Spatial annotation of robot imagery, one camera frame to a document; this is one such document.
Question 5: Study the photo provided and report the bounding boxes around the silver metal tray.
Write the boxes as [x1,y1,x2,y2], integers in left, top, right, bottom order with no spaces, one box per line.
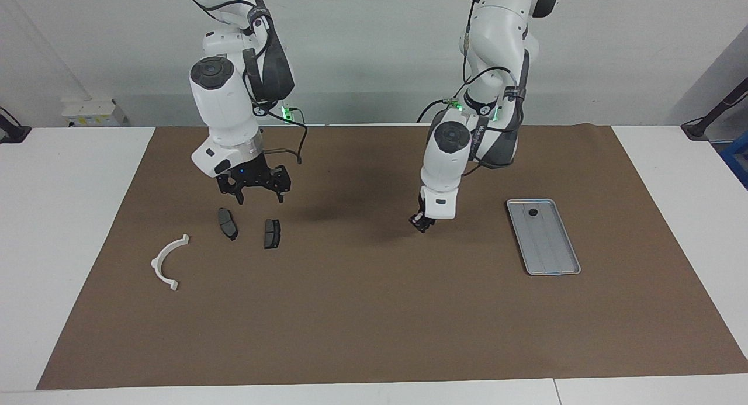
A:
[506,198,581,276]

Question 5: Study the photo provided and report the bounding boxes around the brown table mat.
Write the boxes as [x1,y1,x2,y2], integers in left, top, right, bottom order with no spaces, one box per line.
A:
[36,124,748,390]

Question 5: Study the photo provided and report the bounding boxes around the white background box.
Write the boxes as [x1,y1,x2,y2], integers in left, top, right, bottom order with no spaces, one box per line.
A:
[61,98,126,127]

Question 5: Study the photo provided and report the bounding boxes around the black table clamp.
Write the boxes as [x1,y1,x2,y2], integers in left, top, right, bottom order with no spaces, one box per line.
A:
[0,107,31,144]

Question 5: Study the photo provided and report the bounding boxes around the black stand with pole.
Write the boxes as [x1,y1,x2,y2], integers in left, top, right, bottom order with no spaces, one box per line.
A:
[681,78,748,141]

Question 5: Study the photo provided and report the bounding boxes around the blue crate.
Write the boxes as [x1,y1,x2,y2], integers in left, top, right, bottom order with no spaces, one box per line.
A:
[720,130,748,189]

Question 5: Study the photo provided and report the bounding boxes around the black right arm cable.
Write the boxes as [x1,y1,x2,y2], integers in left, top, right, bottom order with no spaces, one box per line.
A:
[178,0,309,166]

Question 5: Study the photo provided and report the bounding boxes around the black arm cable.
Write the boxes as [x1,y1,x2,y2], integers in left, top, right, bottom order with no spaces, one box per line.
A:
[462,0,524,178]
[178,0,309,166]

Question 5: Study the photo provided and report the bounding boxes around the black left base cables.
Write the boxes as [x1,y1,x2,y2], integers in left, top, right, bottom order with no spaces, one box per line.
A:
[417,97,458,123]

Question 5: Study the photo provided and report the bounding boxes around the white curved plastic bracket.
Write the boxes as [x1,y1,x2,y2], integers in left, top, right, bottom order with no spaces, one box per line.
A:
[151,234,191,292]

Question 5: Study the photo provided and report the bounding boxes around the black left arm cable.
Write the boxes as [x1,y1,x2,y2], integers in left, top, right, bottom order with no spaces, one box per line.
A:
[462,0,524,178]

